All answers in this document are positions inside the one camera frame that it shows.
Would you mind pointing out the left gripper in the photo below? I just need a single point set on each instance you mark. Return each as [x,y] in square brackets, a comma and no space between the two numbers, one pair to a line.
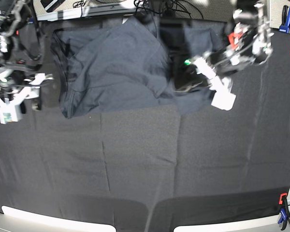
[192,75]

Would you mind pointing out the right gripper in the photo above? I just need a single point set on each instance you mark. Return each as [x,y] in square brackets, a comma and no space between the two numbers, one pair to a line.
[12,97]

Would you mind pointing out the dark navy t-shirt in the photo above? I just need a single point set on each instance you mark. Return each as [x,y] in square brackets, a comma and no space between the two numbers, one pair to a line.
[129,65]

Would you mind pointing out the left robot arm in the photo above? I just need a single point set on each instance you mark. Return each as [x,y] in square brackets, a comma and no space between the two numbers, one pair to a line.
[249,36]

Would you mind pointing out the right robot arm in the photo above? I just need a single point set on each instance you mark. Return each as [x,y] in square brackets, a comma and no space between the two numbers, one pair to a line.
[22,52]

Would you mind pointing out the blue clamp top right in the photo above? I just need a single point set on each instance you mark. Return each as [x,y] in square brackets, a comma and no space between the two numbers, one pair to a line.
[285,20]

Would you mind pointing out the black table cloth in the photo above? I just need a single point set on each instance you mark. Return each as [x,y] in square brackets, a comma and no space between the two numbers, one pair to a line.
[153,169]

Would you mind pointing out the orange blue clamp near right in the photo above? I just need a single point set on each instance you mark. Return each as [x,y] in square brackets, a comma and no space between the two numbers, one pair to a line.
[284,211]

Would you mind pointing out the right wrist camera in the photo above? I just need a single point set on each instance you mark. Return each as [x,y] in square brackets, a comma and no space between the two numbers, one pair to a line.
[10,113]

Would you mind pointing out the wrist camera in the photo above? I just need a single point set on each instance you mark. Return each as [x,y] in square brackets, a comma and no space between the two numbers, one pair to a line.
[10,113]
[223,100]

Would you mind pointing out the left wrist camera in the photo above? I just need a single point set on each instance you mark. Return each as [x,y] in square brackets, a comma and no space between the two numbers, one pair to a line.
[223,100]

